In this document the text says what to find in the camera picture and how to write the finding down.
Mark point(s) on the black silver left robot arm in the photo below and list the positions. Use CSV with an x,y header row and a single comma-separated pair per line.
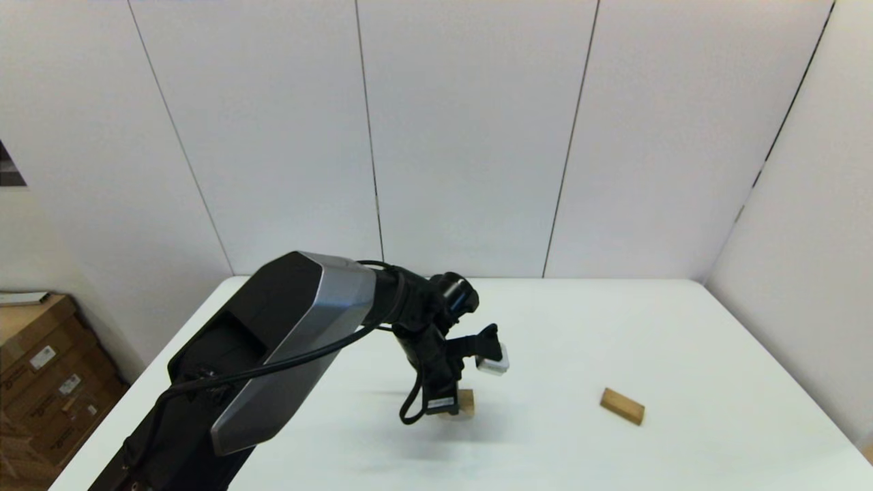
x,y
286,300

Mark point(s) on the arched wooden building block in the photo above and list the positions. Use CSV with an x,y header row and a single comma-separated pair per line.
x,y
466,402

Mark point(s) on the large cardboard box with labels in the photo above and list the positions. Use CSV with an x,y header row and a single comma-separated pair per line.
x,y
48,368

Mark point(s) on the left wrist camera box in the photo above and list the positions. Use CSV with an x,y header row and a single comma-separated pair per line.
x,y
492,363

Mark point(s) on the rectangular wooden building block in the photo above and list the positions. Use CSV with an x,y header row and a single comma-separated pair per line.
x,y
622,406

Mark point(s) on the small plain cardboard box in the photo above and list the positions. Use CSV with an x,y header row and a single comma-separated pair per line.
x,y
20,457

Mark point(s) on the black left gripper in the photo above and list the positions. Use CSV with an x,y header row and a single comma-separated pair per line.
x,y
436,368

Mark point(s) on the flat white board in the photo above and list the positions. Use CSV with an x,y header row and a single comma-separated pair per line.
x,y
20,299

